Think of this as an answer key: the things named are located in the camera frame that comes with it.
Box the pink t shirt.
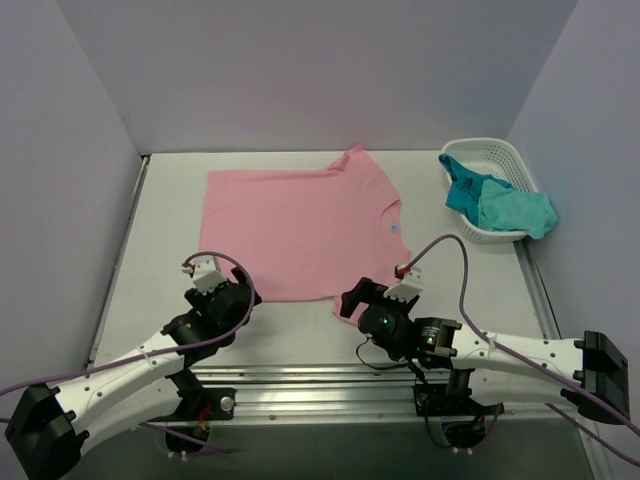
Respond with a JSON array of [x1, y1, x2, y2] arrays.
[[199, 146, 411, 313]]

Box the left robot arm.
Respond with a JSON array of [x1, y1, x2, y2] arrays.
[[5, 263, 261, 479]]

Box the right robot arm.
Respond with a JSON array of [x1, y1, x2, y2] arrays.
[[340, 275, 630, 425]]

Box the teal t shirt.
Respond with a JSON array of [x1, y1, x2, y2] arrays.
[[439, 154, 559, 240]]

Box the white plastic basket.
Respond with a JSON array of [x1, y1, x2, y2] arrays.
[[441, 137, 538, 245]]

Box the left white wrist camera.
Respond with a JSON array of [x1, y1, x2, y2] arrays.
[[182, 259, 227, 295]]

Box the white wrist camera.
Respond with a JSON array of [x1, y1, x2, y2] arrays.
[[182, 259, 227, 295], [384, 265, 424, 304]]

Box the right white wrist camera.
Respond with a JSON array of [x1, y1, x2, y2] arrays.
[[384, 265, 424, 304]]

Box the right black cable loop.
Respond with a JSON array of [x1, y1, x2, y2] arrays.
[[354, 337, 416, 372]]

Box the aluminium mounting rail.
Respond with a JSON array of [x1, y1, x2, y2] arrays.
[[54, 363, 596, 429]]

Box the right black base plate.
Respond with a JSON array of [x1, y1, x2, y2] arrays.
[[412, 383, 505, 417]]

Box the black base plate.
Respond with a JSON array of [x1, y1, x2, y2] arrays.
[[412, 383, 505, 417], [150, 387, 236, 422]]

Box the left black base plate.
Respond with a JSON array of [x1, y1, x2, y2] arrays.
[[150, 387, 236, 422]]

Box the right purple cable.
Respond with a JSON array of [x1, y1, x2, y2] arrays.
[[399, 233, 640, 474]]

